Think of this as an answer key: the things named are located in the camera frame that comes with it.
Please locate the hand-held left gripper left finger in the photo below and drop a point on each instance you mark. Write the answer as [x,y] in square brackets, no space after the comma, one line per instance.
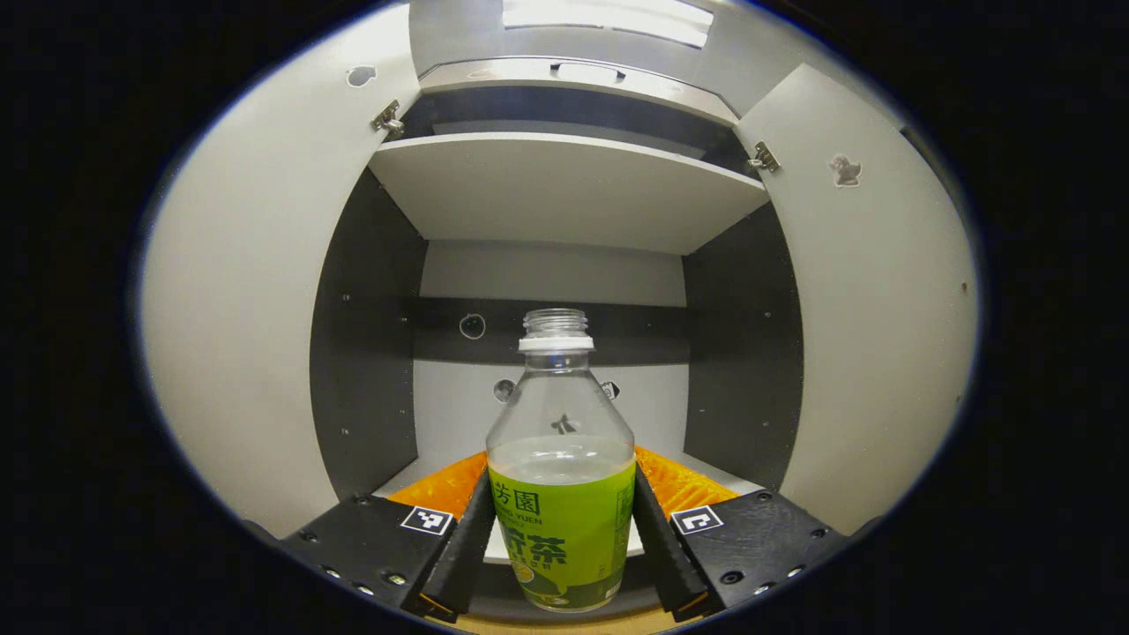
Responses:
[467,556]

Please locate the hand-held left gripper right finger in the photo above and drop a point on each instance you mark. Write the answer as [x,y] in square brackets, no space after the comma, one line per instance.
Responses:
[661,556]

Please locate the green label bottle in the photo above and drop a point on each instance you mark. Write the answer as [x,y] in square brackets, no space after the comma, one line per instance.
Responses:
[560,529]

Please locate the grey cabinet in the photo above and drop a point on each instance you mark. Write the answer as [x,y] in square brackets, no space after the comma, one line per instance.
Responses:
[556,273]

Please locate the grey cabinet door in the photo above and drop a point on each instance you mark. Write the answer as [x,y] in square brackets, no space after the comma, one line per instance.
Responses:
[238,309]
[882,335]

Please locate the grey cabinet drawer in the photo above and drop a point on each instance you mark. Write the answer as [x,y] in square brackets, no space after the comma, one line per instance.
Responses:
[494,78]

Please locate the large ceiling light panel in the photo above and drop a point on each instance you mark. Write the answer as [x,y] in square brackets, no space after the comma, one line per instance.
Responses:
[609,18]

